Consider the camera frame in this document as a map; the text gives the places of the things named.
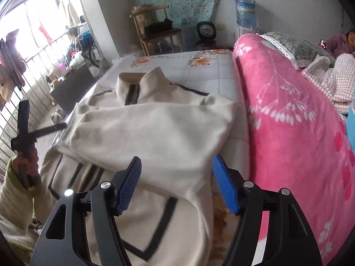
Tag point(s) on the white water dispenser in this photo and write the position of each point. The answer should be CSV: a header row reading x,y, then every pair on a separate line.
x,y
241,33

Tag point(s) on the white plastic bag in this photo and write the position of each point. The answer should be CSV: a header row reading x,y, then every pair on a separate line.
x,y
127,57

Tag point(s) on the cream zip jacket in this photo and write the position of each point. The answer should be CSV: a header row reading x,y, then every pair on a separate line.
x,y
166,133

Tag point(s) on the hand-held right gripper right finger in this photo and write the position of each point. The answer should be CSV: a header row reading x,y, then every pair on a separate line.
x,y
224,185

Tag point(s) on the black bag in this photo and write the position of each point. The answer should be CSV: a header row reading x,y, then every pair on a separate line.
x,y
159,26

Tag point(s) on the pink floral blanket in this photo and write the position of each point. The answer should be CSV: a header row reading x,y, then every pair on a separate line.
x,y
291,144

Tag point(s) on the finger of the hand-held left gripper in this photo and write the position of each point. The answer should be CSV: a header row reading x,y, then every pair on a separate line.
x,y
50,129
23,116

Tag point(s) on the pink white knitted cloth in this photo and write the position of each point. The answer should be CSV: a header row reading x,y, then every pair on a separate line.
x,y
332,83

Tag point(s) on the wooden chair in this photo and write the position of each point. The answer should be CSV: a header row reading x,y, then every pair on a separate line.
x,y
147,37

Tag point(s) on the person's left hand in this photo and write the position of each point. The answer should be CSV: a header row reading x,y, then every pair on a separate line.
x,y
34,163

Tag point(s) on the lace trimmed floral pillow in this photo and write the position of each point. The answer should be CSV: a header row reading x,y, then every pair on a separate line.
x,y
294,45

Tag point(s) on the hanging purple jacket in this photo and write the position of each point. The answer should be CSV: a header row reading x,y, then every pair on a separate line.
x,y
15,58

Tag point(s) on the hanging red cloth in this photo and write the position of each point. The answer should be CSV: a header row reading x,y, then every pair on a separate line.
x,y
45,33

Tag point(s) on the dark low cabinet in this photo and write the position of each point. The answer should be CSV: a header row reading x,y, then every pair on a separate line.
x,y
73,88

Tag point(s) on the blue water bottle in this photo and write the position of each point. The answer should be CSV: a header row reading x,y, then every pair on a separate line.
x,y
245,13

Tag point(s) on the black rice cooker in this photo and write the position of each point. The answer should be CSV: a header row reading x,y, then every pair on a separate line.
x,y
206,34

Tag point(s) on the metal window railing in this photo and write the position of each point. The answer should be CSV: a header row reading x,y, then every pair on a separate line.
x,y
36,69

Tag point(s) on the bicycle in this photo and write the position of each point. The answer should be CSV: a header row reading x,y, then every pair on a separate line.
x,y
93,52

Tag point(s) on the person's left forearm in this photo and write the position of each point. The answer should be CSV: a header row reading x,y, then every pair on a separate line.
x,y
14,205

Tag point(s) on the blue bag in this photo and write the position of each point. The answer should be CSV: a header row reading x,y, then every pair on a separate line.
x,y
87,37

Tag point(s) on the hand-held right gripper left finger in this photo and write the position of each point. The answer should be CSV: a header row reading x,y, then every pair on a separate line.
x,y
129,183

